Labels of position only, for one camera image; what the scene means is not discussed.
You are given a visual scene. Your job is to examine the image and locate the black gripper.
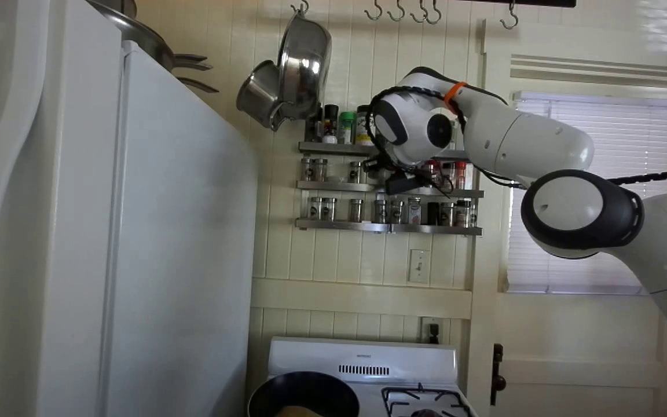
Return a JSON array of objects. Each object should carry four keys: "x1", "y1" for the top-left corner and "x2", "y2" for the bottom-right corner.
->
[{"x1": 381, "y1": 169, "x2": 431, "y2": 197}]

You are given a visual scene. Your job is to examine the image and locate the white gas stove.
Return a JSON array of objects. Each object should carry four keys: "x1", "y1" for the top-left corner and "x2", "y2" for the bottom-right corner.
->
[{"x1": 245, "y1": 335, "x2": 480, "y2": 417}]

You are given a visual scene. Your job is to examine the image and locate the black stove grate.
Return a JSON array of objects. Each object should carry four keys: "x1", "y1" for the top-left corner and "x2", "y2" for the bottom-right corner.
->
[{"x1": 380, "y1": 384, "x2": 472, "y2": 417}]

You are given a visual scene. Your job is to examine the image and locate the red spice container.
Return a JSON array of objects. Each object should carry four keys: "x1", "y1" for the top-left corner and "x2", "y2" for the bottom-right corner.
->
[{"x1": 452, "y1": 160, "x2": 472, "y2": 192}]

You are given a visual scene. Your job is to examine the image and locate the green lid spice jar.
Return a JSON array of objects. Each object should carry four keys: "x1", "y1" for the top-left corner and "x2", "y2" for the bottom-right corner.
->
[{"x1": 337, "y1": 109, "x2": 360, "y2": 149}]

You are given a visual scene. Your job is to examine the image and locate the dark spice bottle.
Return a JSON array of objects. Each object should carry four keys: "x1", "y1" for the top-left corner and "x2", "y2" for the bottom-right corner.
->
[{"x1": 322, "y1": 102, "x2": 341, "y2": 149}]

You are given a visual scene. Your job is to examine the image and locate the large hanging steel bowl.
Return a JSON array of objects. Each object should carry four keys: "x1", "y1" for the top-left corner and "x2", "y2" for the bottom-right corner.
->
[{"x1": 272, "y1": 11, "x2": 336, "y2": 123}]

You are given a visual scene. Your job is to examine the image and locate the small hanging steel pot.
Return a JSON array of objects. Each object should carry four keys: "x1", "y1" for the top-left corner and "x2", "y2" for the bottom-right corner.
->
[{"x1": 233, "y1": 58, "x2": 289, "y2": 134}]

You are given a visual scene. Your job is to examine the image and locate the black door latch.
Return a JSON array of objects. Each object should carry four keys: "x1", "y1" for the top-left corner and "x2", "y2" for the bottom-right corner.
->
[{"x1": 489, "y1": 340, "x2": 510, "y2": 409}]

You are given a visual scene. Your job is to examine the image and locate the tan food piece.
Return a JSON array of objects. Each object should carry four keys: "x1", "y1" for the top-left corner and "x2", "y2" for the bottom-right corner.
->
[{"x1": 275, "y1": 402, "x2": 327, "y2": 417}]

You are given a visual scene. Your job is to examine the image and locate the black frying pan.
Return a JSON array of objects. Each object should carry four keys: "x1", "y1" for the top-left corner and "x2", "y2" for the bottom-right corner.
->
[{"x1": 245, "y1": 370, "x2": 364, "y2": 417}]

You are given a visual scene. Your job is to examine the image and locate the white refrigerator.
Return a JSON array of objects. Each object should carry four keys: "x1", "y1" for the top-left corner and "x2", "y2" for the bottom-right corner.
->
[{"x1": 0, "y1": 0, "x2": 262, "y2": 417}]

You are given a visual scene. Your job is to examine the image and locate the metal wall spice rack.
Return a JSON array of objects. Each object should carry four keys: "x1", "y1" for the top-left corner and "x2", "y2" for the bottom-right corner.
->
[{"x1": 293, "y1": 139, "x2": 486, "y2": 238}]

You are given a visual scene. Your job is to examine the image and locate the white switch plate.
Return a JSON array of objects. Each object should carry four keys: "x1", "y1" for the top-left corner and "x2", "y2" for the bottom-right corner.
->
[{"x1": 404, "y1": 247, "x2": 431, "y2": 286}]

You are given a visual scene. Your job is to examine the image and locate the white wall outlet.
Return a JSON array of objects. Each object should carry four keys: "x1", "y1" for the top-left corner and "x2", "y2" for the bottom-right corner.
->
[{"x1": 416, "y1": 315, "x2": 445, "y2": 347}]

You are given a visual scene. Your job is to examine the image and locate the black hook rail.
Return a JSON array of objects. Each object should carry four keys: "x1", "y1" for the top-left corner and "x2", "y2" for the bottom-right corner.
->
[{"x1": 468, "y1": 0, "x2": 579, "y2": 11}]

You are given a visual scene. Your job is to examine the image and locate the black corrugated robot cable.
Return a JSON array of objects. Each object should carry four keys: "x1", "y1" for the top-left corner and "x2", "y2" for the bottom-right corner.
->
[{"x1": 364, "y1": 67, "x2": 667, "y2": 192}]

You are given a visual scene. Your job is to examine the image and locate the steel pan with handles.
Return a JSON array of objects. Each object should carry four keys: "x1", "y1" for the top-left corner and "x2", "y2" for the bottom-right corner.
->
[{"x1": 85, "y1": 0, "x2": 220, "y2": 97}]

